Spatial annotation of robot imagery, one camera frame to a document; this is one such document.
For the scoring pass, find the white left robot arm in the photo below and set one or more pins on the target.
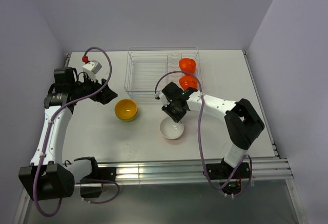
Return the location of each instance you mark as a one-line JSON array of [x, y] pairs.
[[46, 177]]

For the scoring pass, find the orange bowl carried to rack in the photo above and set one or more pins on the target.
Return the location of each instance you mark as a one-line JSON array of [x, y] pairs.
[[188, 81]]

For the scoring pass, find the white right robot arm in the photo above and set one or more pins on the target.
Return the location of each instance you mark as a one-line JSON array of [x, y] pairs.
[[243, 123]]

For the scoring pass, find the orange bowl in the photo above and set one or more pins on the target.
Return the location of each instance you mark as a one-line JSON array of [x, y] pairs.
[[188, 65]]

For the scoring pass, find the white bowl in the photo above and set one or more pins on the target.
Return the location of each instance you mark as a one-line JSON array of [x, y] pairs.
[[170, 129]]

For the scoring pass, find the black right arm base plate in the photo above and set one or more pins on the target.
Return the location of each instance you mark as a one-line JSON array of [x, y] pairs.
[[222, 171]]

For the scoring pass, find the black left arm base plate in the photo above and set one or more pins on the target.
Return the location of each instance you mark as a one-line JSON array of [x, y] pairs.
[[101, 176]]

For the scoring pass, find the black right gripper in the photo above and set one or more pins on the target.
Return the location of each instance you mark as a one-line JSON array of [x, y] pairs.
[[166, 109]]

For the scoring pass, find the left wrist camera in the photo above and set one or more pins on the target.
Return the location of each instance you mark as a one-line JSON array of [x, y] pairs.
[[91, 68]]

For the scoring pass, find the aluminium table edge rail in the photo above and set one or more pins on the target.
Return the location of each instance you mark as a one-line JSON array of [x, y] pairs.
[[189, 171]]

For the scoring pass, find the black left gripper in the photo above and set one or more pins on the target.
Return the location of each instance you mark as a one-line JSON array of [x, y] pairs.
[[106, 95]]

